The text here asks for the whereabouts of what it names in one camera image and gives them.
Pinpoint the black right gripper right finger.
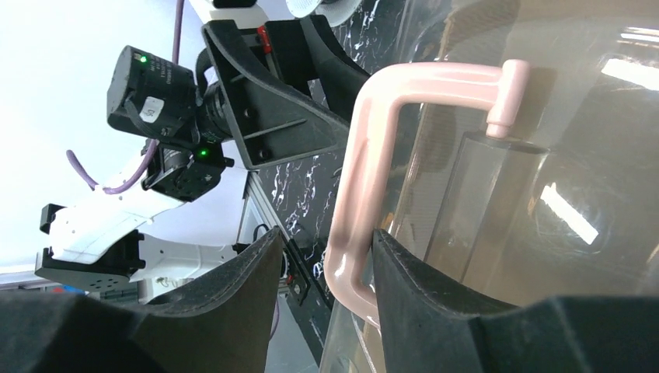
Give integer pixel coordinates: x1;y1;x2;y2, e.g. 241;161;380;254
371;230;658;372

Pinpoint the beige translucent plastic toolbox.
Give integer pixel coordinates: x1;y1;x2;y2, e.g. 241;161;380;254
319;1;658;372

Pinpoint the aluminium front frame rail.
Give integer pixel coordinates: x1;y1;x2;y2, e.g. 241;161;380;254
234;169;310;310

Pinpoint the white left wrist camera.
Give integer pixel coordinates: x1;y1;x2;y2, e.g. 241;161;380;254
189;0;294;30

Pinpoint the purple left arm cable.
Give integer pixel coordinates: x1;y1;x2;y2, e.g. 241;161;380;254
65;0;187;196

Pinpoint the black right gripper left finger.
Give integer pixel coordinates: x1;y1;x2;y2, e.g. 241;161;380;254
1;243;281;372

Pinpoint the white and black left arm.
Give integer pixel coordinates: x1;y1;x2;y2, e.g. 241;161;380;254
35;16;368;292

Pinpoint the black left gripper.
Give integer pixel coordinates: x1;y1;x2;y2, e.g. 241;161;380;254
199;16;368;169

